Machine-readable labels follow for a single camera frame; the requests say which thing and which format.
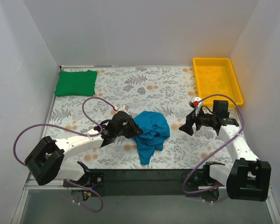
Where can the floral patterned table mat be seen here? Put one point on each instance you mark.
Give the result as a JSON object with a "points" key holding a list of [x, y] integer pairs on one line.
{"points": [[166, 90]]}

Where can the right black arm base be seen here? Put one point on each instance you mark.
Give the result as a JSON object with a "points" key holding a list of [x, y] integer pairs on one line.
{"points": [[199, 179]]}

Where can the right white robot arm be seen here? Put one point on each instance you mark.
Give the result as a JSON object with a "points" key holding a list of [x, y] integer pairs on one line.
{"points": [[249, 177]]}

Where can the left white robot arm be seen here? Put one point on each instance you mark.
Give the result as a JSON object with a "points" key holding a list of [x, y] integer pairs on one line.
{"points": [[49, 159]]}

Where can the blue t shirt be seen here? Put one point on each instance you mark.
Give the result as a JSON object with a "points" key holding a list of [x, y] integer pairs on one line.
{"points": [[155, 131]]}

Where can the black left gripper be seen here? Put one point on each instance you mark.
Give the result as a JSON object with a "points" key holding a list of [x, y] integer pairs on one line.
{"points": [[132, 128]]}

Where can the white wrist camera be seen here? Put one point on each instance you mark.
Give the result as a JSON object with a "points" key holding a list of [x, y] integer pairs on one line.
{"points": [[123, 108], [196, 104]]}

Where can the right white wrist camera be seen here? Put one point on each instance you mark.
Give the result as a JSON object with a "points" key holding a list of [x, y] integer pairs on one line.
{"points": [[196, 104]]}

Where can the yellow plastic bin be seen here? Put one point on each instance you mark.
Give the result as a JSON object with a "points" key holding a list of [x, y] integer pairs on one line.
{"points": [[215, 75]]}

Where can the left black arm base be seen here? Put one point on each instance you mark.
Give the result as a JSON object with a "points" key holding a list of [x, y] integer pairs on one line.
{"points": [[91, 178]]}

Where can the folded green t shirt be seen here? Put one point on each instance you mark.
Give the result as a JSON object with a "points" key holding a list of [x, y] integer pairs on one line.
{"points": [[81, 83]]}

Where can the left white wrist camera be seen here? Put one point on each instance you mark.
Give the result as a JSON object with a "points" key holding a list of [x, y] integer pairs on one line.
{"points": [[123, 108]]}

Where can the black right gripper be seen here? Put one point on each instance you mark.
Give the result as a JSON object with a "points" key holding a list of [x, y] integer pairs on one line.
{"points": [[192, 121]]}

